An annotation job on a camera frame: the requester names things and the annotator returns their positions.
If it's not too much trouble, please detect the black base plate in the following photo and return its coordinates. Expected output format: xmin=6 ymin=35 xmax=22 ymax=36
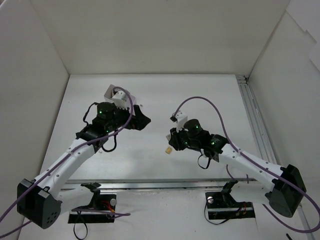
xmin=204 ymin=192 xmax=256 ymax=225
xmin=67 ymin=193 xmax=117 ymax=224

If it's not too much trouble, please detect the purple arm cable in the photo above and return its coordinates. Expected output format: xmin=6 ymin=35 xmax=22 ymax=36
xmin=0 ymin=86 xmax=135 ymax=237
xmin=173 ymin=96 xmax=318 ymax=235

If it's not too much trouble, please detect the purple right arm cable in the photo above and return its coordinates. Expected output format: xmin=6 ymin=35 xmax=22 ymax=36
xmin=173 ymin=96 xmax=318 ymax=235

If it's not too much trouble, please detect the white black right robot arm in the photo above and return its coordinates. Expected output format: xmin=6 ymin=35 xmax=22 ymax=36
xmin=167 ymin=116 xmax=307 ymax=218

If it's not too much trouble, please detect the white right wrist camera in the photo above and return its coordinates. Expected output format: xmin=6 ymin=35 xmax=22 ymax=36
xmin=170 ymin=110 xmax=188 ymax=133

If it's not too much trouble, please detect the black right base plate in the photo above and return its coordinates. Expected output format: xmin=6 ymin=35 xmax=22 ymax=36
xmin=204 ymin=192 xmax=256 ymax=225

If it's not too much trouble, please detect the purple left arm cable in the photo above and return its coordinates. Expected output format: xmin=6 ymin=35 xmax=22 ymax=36
xmin=0 ymin=86 xmax=135 ymax=237

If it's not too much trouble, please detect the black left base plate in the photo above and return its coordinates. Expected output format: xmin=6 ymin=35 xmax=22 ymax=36
xmin=67 ymin=193 xmax=117 ymax=224

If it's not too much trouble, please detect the white divided organizer box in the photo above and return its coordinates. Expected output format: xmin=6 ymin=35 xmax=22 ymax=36
xmin=104 ymin=84 xmax=137 ymax=105

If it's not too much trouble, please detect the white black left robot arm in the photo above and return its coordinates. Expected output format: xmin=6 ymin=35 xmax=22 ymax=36
xmin=17 ymin=102 xmax=151 ymax=229

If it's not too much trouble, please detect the yellow eraser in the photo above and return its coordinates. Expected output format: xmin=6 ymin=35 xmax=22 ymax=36
xmin=165 ymin=147 xmax=172 ymax=154

